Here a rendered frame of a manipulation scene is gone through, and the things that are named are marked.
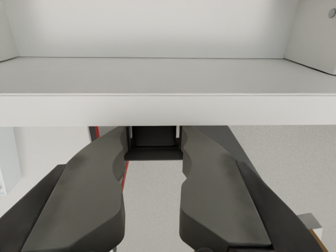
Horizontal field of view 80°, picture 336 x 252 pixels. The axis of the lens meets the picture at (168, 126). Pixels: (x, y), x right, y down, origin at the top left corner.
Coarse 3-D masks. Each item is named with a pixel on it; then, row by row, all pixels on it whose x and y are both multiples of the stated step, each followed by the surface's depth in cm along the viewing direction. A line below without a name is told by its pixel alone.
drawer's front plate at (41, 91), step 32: (0, 64) 14; (32, 64) 15; (64, 64) 15; (96, 64) 15; (128, 64) 15; (160, 64) 15; (192, 64) 15; (224, 64) 16; (256, 64) 16; (288, 64) 16; (0, 96) 9; (32, 96) 9; (64, 96) 9; (96, 96) 9; (128, 96) 10; (160, 96) 10; (192, 96) 10; (224, 96) 10; (256, 96) 10; (288, 96) 10; (320, 96) 10
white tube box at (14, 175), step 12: (0, 132) 26; (12, 132) 29; (0, 144) 26; (12, 144) 29; (0, 156) 27; (12, 156) 30; (0, 168) 27; (12, 168) 30; (0, 180) 29; (12, 180) 30; (0, 192) 30
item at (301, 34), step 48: (0, 0) 15; (48, 0) 15; (96, 0) 15; (144, 0) 16; (192, 0) 16; (240, 0) 16; (288, 0) 16; (0, 48) 15; (48, 48) 17; (96, 48) 17; (144, 48) 17; (192, 48) 17; (240, 48) 17; (288, 48) 17
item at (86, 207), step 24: (96, 144) 10; (120, 144) 10; (72, 168) 9; (96, 168) 9; (120, 168) 10; (72, 192) 7; (96, 192) 8; (120, 192) 8; (48, 216) 7; (72, 216) 7; (96, 216) 7; (120, 216) 7; (48, 240) 6; (72, 240) 6; (96, 240) 6; (120, 240) 7
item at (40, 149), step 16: (16, 128) 29; (32, 128) 29; (48, 128) 29; (64, 128) 29; (80, 128) 29; (96, 128) 37; (112, 128) 50; (16, 144) 30; (32, 144) 30; (48, 144) 30; (64, 144) 30; (80, 144) 30; (32, 160) 31; (48, 160) 32; (64, 160) 32; (32, 176) 33; (16, 192) 34; (0, 208) 36
